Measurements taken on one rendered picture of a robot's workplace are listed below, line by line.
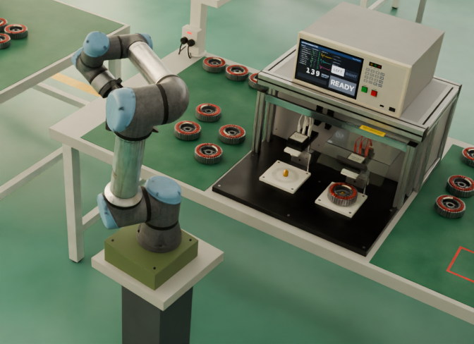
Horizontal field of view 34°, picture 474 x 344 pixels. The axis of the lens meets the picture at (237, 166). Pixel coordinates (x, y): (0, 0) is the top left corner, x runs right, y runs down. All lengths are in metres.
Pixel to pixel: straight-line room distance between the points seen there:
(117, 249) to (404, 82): 1.14
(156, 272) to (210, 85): 1.37
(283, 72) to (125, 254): 0.98
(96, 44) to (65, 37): 1.62
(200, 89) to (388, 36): 1.03
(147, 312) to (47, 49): 1.67
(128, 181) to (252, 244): 1.66
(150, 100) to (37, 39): 1.98
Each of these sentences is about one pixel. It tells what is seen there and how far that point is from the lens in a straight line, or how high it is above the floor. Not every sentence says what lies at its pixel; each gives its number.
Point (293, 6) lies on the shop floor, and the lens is 6.49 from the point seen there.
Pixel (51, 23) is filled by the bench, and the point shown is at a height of 0.75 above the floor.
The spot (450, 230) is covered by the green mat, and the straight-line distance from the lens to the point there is 2.97.
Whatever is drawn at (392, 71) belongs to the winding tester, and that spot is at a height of 1.29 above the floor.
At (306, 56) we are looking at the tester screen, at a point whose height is 1.24.
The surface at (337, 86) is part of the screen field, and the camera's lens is 2.88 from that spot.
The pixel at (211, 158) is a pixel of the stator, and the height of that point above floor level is 0.78.
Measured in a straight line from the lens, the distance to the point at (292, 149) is 2.99.
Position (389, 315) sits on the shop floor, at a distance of 3.65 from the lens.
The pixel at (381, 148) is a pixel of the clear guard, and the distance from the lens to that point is 2.74.
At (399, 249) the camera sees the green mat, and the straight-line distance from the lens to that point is 2.82.
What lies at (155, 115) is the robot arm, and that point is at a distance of 2.12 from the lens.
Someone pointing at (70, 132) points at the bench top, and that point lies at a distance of 3.27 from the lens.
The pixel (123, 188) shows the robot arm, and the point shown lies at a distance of 2.32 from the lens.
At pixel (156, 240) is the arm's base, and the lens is 2.52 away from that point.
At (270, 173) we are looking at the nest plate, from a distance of 3.01.
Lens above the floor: 2.52
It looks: 35 degrees down
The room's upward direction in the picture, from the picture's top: 6 degrees clockwise
